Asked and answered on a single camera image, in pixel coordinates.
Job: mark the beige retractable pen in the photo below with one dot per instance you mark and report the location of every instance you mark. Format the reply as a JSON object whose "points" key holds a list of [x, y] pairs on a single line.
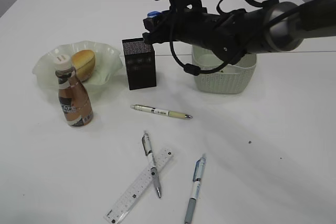
{"points": [[162, 112]]}

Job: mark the pale green plastic basket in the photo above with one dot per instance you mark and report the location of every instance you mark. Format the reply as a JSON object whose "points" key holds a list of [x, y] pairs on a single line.
{"points": [[232, 79]]}

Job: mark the blue white retractable pen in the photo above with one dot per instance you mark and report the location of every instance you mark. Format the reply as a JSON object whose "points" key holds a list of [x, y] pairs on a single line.
{"points": [[197, 181]]}

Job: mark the clear plastic ruler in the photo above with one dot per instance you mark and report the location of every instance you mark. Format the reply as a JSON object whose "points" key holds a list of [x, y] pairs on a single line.
{"points": [[131, 196]]}

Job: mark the pale green wavy glass plate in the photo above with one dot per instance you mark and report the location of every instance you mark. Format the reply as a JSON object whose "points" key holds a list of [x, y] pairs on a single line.
{"points": [[108, 62]]}

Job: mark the oblong golden bread roll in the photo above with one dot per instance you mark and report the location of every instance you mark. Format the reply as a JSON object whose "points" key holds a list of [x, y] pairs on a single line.
{"points": [[84, 63]]}

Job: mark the grey white retractable pen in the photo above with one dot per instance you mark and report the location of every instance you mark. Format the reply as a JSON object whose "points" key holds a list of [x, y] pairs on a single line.
{"points": [[153, 169]]}

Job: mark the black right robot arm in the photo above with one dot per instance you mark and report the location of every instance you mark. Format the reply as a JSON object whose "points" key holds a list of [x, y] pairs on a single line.
{"points": [[283, 26]]}

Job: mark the brown coffee drink bottle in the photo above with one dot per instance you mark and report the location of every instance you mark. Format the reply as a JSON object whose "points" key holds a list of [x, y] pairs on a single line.
{"points": [[72, 95]]}

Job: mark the blue pencil sharpener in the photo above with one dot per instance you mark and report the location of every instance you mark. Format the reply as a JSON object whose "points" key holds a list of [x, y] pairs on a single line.
{"points": [[153, 14]]}

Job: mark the black mesh pen holder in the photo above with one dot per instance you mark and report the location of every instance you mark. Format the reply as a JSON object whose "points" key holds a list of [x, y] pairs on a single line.
{"points": [[139, 63]]}

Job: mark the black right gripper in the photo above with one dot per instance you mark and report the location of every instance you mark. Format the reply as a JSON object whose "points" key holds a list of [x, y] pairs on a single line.
{"points": [[222, 34]]}

